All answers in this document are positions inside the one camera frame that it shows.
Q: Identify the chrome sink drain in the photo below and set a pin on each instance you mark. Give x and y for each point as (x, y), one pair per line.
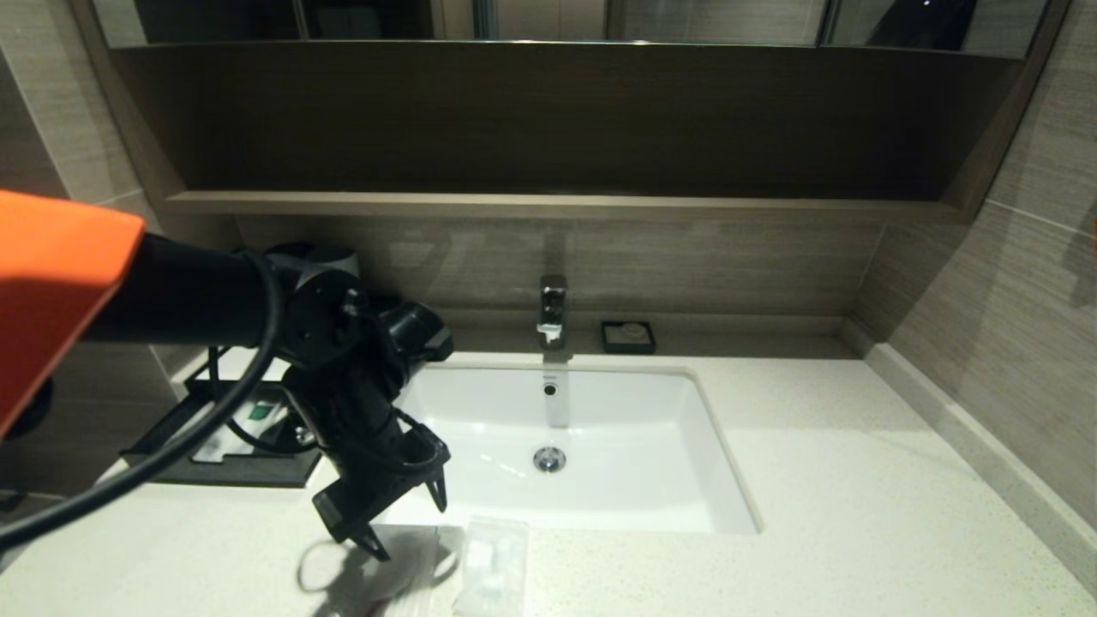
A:
(549, 460)

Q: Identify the black soap dish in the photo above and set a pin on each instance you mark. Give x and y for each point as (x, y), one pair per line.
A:
(610, 343)

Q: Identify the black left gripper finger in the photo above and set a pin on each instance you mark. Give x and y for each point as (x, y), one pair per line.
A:
(374, 542)
(438, 493)

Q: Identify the chrome faucet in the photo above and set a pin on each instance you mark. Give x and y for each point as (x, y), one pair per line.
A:
(553, 308)

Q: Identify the toothbrush packet with green label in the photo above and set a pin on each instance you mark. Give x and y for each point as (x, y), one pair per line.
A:
(261, 411)

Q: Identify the wall mirror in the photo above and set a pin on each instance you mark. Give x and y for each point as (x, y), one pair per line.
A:
(703, 19)

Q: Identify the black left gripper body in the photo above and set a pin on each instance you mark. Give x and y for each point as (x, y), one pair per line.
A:
(368, 463)

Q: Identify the brown wooden shelf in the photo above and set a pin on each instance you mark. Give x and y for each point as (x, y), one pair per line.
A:
(557, 206)

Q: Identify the black and orange left arm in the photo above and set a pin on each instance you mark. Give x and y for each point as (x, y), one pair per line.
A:
(188, 291)

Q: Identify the black pull-out drawer tray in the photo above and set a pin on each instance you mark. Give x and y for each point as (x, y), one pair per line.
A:
(240, 473)

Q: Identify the grey plastic cup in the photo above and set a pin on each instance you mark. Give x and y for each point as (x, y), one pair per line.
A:
(334, 255)

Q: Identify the clear packet with cotton swabs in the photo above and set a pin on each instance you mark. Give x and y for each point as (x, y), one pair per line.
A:
(493, 566)

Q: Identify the white sink basin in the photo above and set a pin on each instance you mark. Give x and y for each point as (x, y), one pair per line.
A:
(634, 463)

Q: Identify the clear packet with white disc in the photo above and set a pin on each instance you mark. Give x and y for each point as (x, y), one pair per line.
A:
(411, 570)

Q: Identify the round white soap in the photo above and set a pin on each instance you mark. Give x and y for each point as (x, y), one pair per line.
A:
(632, 331)

